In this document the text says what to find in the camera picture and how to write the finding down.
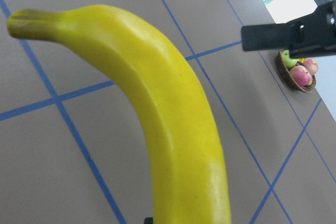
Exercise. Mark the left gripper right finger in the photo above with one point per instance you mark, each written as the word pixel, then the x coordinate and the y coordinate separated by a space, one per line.
pixel 312 35

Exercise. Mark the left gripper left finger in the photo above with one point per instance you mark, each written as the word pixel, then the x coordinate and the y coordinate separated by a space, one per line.
pixel 148 220

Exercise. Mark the yellow banana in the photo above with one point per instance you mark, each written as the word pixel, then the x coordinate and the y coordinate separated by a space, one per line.
pixel 189 180

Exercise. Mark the wicker fruit basket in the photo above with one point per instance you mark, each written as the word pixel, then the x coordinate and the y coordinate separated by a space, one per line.
pixel 284 73

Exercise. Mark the red apple bottom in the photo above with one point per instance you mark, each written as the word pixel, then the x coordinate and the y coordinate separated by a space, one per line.
pixel 311 65

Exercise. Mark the red apple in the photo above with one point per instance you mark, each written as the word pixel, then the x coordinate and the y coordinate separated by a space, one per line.
pixel 311 65
pixel 301 76

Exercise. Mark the green pear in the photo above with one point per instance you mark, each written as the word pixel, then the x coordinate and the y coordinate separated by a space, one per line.
pixel 288 61

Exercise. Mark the red apple top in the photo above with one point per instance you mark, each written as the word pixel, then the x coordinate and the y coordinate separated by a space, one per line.
pixel 301 76

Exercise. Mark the brown paper table cover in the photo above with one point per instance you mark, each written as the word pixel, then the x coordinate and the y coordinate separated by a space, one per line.
pixel 72 149

